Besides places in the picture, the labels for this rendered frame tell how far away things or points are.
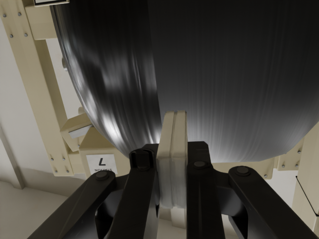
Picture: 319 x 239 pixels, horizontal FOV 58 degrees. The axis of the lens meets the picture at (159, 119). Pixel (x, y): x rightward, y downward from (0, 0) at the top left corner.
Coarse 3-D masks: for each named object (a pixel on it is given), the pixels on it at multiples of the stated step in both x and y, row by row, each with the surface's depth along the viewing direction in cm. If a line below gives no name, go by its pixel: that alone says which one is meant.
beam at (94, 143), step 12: (96, 132) 98; (84, 144) 92; (96, 144) 91; (108, 144) 91; (84, 156) 92; (120, 156) 91; (84, 168) 94; (120, 168) 93; (216, 168) 90; (228, 168) 90; (264, 168) 89
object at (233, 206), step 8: (192, 144) 16; (200, 144) 16; (192, 152) 16; (200, 152) 15; (208, 152) 15; (192, 160) 15; (208, 160) 15; (216, 176) 13; (224, 176) 13; (216, 184) 12; (224, 184) 12; (224, 192) 12; (232, 192) 12; (224, 200) 12; (232, 200) 12; (240, 200) 12; (224, 208) 13; (232, 208) 12; (240, 208) 12; (240, 216) 12
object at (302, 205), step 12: (312, 132) 62; (312, 144) 63; (312, 156) 63; (300, 168) 70; (312, 168) 63; (300, 180) 70; (312, 180) 63; (300, 192) 71; (312, 192) 64; (300, 204) 71; (312, 204) 64; (300, 216) 71; (312, 216) 64; (312, 228) 65
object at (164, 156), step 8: (168, 112) 20; (168, 120) 18; (168, 128) 17; (160, 136) 16; (168, 136) 16; (160, 144) 15; (168, 144) 15; (160, 152) 14; (168, 152) 14; (160, 160) 14; (168, 160) 14; (160, 168) 14; (168, 168) 14; (160, 176) 14; (168, 176) 14; (160, 184) 14; (168, 184) 14; (160, 192) 14; (168, 192) 14; (160, 200) 15; (168, 200) 14; (168, 208) 15
